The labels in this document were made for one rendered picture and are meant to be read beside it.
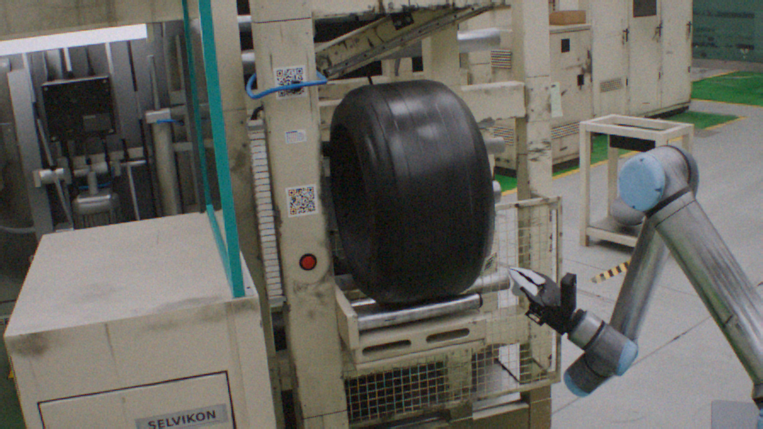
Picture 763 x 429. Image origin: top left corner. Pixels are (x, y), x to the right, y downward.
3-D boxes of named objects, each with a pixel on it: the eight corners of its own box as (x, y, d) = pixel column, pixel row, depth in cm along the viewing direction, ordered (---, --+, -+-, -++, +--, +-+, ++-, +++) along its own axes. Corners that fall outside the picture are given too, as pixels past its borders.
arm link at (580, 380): (600, 388, 207) (627, 364, 199) (575, 406, 200) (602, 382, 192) (578, 361, 211) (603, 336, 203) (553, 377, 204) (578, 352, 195)
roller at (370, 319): (354, 334, 200) (352, 317, 199) (350, 328, 204) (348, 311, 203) (483, 310, 209) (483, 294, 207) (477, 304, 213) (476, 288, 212)
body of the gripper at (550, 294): (521, 313, 197) (559, 342, 196) (536, 296, 191) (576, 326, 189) (533, 294, 202) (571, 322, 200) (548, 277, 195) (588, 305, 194)
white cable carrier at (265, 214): (270, 307, 201) (248, 121, 187) (266, 300, 206) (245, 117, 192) (287, 305, 202) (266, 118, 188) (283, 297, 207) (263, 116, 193)
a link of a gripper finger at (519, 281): (496, 286, 197) (525, 308, 196) (505, 274, 193) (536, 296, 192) (501, 278, 199) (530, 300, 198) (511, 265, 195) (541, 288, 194)
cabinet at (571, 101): (530, 182, 662) (526, 31, 626) (480, 172, 706) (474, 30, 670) (596, 162, 715) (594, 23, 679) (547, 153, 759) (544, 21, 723)
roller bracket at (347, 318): (349, 351, 197) (346, 315, 194) (316, 295, 233) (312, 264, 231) (363, 349, 197) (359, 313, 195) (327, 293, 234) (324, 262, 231)
